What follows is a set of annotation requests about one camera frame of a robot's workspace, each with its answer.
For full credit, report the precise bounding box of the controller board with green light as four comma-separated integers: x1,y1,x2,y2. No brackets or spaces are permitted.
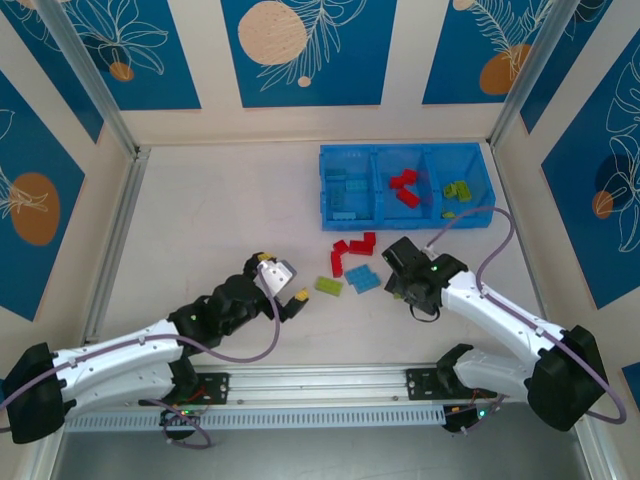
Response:
443,403,501,434
159,405,204,426

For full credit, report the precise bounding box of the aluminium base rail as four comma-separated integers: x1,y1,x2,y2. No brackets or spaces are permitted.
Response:
227,363,410,407

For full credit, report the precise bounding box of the grey slotted cable duct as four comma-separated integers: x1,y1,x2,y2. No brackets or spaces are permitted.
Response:
63,405,449,434

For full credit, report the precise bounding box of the aluminium frame floor rail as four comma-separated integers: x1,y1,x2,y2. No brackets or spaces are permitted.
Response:
489,143,619,480
79,146,153,359

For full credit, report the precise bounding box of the blue floral wall panel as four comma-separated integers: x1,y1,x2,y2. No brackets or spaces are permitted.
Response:
621,362,640,401
62,0,203,112
0,69,87,323
519,0,640,135
422,0,559,107
0,0,105,145
541,47,640,310
221,0,400,109

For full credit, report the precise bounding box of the aluminium frame post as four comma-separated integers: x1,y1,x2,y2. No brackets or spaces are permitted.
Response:
37,0,141,159
489,0,594,149

